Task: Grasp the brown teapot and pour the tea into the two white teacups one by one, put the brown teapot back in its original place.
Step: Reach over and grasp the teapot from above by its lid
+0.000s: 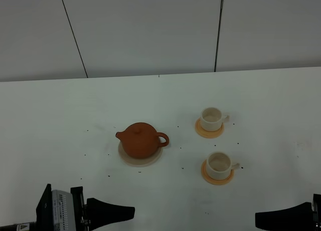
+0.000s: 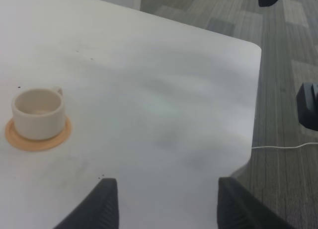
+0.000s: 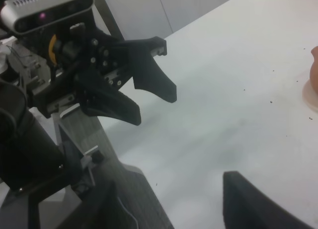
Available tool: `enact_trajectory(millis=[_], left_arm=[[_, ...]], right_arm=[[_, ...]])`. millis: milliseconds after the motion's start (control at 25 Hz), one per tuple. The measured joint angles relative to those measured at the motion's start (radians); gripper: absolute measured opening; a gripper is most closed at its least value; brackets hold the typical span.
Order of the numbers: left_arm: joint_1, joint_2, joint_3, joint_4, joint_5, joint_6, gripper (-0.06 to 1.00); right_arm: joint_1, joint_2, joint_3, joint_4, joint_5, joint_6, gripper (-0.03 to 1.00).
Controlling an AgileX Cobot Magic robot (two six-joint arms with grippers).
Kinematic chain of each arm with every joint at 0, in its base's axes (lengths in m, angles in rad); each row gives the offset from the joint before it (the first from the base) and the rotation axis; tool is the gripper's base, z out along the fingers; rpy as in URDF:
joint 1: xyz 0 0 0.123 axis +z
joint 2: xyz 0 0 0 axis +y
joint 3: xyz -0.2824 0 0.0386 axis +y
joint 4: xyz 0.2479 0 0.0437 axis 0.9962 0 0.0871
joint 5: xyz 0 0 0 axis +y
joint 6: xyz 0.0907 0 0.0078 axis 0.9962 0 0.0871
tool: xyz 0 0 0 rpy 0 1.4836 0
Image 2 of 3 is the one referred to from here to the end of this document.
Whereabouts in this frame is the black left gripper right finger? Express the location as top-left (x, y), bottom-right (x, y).
top-left (217, 177), bottom-right (293, 229)

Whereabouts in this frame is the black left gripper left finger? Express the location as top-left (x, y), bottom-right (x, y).
top-left (55, 178), bottom-right (120, 229)

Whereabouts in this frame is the white far teacup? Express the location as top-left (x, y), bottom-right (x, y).
top-left (11, 86), bottom-right (66, 141)

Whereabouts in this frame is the black chair base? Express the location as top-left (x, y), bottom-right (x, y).
top-left (296, 82), bottom-right (318, 131)

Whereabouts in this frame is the white cable on floor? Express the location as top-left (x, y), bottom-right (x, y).
top-left (251, 142), bottom-right (318, 150)

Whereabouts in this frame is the orange far coaster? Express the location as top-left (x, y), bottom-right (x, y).
top-left (4, 117), bottom-right (72, 152)

